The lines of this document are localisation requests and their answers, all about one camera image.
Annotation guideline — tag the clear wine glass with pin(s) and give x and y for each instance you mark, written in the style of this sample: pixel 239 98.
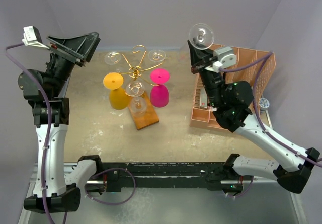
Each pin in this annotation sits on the clear wine glass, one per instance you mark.
pixel 135 95
pixel 156 55
pixel 112 58

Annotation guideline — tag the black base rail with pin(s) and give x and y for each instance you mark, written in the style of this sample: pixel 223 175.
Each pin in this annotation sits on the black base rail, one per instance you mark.
pixel 213 176

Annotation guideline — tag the clear wine glass front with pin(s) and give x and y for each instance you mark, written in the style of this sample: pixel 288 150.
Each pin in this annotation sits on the clear wine glass front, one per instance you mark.
pixel 135 95

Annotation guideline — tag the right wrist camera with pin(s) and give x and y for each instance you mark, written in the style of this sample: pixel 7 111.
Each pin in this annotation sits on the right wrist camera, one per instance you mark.
pixel 224 57

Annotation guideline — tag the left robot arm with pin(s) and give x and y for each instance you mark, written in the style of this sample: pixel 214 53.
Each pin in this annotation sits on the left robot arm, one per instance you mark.
pixel 54 192

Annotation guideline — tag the magenta plastic goblet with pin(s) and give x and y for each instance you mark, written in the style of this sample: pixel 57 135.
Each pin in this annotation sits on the magenta plastic goblet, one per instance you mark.
pixel 159 94

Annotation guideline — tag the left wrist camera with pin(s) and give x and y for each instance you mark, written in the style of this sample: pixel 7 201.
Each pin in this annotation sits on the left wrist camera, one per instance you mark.
pixel 31 37

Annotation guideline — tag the yellow plastic goblet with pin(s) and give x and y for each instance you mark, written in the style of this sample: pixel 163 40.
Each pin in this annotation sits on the yellow plastic goblet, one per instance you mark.
pixel 118 99

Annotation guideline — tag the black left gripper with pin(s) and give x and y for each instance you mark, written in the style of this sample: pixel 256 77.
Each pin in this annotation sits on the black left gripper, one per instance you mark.
pixel 86 44

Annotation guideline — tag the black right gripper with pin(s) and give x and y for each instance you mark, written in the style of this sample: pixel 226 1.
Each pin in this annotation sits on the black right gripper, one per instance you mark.
pixel 200 57

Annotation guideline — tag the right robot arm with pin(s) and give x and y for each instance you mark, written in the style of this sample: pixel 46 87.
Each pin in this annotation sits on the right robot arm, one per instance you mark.
pixel 291 165

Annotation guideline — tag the gold wire glass rack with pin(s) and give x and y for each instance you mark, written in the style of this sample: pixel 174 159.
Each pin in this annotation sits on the gold wire glass rack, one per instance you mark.
pixel 136 71

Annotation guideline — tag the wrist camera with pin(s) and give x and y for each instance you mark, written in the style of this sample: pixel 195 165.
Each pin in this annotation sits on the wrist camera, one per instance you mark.
pixel 224 57
pixel 31 37

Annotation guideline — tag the peach plastic file organizer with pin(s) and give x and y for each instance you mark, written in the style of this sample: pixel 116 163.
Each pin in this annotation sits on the peach plastic file organizer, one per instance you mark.
pixel 246 68

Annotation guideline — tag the wooden rack base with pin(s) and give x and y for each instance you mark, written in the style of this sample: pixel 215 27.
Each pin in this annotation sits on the wooden rack base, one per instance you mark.
pixel 150 117

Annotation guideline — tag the clear champagne flute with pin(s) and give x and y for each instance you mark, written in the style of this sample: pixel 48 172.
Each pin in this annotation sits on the clear champagne flute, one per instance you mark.
pixel 201 36

